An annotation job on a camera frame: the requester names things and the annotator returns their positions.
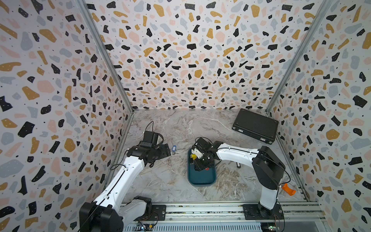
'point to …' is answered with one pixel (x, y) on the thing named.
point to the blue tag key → (174, 149)
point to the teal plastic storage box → (206, 178)
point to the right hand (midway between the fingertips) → (196, 167)
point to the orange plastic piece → (290, 192)
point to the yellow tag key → (193, 156)
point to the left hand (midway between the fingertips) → (166, 151)
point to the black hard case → (258, 125)
